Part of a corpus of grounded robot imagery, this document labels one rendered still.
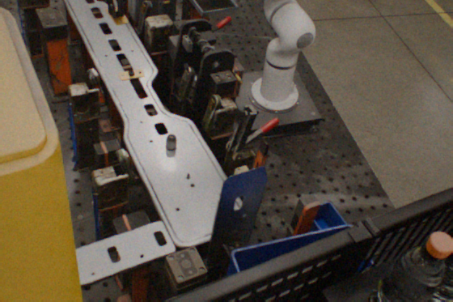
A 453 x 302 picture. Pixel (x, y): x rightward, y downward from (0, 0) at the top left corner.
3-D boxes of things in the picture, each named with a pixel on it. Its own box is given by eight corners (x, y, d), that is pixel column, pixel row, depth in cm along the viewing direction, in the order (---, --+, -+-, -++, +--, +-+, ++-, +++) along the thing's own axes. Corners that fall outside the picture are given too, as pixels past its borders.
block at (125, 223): (109, 269, 155) (106, 215, 135) (145, 256, 160) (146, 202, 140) (120, 296, 150) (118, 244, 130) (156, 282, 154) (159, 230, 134)
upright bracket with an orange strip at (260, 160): (233, 242, 167) (260, 137, 132) (237, 240, 168) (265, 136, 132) (237, 249, 166) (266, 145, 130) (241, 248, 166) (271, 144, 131)
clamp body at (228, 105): (191, 174, 185) (201, 98, 158) (219, 166, 189) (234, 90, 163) (201, 193, 179) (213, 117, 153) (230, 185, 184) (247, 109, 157)
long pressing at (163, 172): (41, -27, 209) (41, -31, 208) (97, -33, 218) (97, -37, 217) (176, 253, 129) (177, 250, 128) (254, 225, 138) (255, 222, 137)
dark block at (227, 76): (197, 162, 189) (209, 74, 159) (214, 156, 192) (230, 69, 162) (203, 172, 186) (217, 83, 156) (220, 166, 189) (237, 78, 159)
